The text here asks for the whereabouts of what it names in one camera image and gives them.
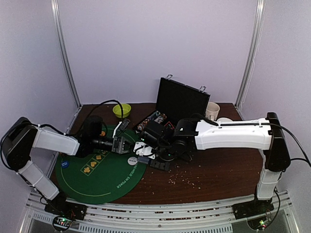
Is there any orange white bowl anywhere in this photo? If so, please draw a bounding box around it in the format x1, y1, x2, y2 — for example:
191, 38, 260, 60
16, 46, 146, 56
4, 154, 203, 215
217, 117, 233, 122

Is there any poker chip row far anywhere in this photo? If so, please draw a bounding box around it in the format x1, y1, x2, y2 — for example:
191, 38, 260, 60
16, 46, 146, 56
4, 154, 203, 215
137, 111, 160, 131

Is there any lime green bowl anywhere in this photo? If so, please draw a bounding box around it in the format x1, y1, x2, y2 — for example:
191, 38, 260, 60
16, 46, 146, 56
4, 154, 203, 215
112, 103, 132, 118

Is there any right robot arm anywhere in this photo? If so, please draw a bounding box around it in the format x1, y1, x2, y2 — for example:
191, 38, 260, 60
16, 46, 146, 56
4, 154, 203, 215
151, 112, 291, 215

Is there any green round poker mat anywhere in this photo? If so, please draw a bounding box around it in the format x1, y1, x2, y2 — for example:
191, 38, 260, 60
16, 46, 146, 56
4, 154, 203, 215
55, 125, 149, 204

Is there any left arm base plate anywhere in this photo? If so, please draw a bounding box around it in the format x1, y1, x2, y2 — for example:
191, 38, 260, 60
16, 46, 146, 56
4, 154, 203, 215
44, 202, 87, 220

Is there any black poker chip case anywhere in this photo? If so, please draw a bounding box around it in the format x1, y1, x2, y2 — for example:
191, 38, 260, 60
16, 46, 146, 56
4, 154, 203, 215
133, 75, 210, 133

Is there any poker chip row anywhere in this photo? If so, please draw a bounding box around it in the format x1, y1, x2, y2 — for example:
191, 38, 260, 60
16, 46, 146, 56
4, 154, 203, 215
137, 111, 160, 131
154, 114, 167, 124

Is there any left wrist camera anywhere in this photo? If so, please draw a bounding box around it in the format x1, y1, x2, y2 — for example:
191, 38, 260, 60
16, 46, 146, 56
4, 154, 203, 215
82, 116, 103, 138

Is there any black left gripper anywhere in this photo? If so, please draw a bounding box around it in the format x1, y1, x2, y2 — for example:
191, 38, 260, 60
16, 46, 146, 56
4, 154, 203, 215
91, 135, 134, 155

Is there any white dealer button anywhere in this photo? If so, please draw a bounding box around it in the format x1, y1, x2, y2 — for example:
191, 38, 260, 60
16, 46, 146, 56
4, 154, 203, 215
127, 157, 138, 166

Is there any blue small blind button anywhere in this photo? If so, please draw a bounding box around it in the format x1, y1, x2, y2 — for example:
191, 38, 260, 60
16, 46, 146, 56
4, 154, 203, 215
61, 161, 69, 169

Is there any beige cup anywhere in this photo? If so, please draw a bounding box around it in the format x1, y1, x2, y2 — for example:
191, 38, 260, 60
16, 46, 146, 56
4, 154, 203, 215
205, 102, 220, 121

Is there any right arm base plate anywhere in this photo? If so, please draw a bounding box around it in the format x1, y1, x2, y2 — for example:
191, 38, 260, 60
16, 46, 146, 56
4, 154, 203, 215
232, 200, 274, 219

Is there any black red triangle token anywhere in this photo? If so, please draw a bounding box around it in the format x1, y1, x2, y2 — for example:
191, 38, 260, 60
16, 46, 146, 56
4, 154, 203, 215
165, 122, 174, 129

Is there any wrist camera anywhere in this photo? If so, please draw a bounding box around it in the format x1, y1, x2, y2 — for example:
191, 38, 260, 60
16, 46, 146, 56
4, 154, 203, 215
82, 116, 103, 138
139, 121, 164, 148

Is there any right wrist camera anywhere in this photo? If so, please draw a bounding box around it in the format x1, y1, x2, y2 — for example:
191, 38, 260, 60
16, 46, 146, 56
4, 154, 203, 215
139, 121, 164, 148

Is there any left aluminium post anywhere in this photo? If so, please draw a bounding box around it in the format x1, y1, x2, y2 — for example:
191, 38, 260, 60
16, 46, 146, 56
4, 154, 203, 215
50, 0, 82, 109

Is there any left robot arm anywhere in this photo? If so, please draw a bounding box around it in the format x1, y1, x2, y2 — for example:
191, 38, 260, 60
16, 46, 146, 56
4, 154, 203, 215
0, 116, 135, 216

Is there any aluminium post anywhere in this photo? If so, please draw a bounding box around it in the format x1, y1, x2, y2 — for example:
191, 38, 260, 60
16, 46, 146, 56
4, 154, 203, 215
50, 0, 82, 109
235, 0, 266, 111

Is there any right aluminium post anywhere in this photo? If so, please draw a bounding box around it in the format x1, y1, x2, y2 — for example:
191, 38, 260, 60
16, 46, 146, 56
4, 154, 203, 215
235, 0, 266, 111

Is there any right black cable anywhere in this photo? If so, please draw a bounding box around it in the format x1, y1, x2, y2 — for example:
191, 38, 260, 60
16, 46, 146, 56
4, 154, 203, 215
269, 122, 311, 168

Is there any grey playing card deck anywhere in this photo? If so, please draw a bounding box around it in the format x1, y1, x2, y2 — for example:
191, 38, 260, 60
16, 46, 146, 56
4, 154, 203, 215
137, 156, 150, 164

